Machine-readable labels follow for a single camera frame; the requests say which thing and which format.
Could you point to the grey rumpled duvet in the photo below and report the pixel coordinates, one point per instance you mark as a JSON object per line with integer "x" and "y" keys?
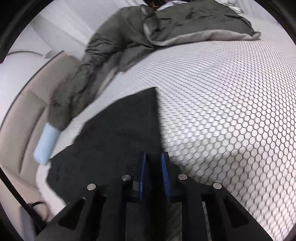
{"x": 131, "y": 34}

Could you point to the light blue pillow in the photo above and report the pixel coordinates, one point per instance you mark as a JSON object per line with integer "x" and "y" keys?
{"x": 46, "y": 144}

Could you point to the beige upholstered headboard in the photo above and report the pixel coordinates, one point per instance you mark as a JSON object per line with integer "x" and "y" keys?
{"x": 26, "y": 118}

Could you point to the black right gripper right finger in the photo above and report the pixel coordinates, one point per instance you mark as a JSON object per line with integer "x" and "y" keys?
{"x": 209, "y": 212}

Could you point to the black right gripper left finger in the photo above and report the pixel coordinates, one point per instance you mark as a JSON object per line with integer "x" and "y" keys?
{"x": 108, "y": 212}

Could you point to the black pants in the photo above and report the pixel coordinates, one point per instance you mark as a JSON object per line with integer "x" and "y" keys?
{"x": 108, "y": 146}

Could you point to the white honeycomb mattress cover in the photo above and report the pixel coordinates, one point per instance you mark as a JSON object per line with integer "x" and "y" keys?
{"x": 227, "y": 114}

